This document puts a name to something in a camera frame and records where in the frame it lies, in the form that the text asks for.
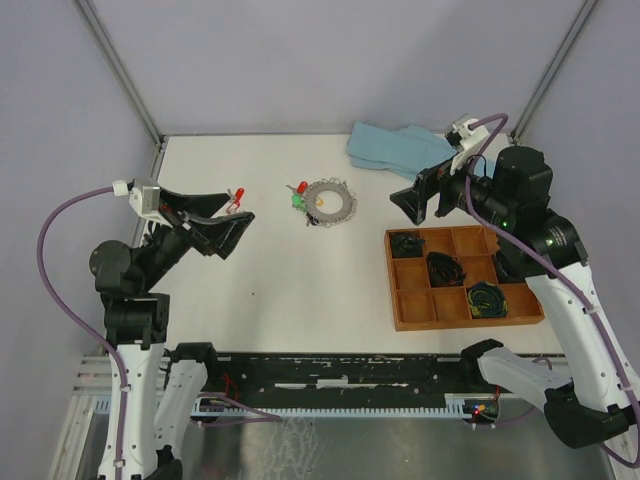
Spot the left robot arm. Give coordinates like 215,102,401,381
89,186,255,479

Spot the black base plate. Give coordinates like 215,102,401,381
216,352,498,394

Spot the light blue cloth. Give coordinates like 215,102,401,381
346,120,499,180

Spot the red key tag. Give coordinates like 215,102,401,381
225,201,240,215
227,187,245,203
287,181,308,195

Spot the green key tag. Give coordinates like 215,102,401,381
291,194,306,211

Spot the wooden compartment tray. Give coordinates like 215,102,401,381
384,226,544,331

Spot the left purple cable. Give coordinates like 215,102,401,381
37,185,286,471

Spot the white slotted cable duct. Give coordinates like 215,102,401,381
190,396,471,420

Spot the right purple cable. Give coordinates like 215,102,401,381
462,113,640,469

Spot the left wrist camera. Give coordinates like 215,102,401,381
112,177,168,225

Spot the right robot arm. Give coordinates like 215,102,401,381
390,146,639,448

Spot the blue patterned rolled tie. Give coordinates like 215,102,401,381
390,232,425,258

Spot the purple cable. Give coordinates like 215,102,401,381
462,113,640,469
37,185,286,471

